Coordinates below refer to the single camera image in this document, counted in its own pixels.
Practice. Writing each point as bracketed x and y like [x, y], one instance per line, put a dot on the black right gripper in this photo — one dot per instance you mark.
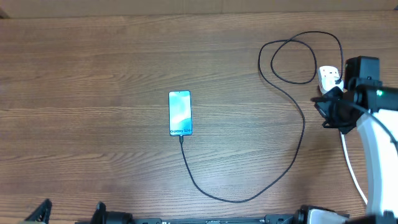
[322, 107]

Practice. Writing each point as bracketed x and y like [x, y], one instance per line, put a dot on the Galaxy smartphone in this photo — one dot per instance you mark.
[180, 113]

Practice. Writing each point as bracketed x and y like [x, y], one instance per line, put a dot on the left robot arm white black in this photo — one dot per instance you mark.
[41, 215]

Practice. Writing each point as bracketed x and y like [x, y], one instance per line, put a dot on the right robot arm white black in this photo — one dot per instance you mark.
[357, 99]

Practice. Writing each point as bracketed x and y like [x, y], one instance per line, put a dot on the white USB charger plug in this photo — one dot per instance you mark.
[326, 84]

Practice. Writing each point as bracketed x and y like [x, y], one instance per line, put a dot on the white power strip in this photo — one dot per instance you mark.
[327, 77]

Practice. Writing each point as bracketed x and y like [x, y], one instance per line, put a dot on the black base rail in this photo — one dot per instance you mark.
[267, 219]

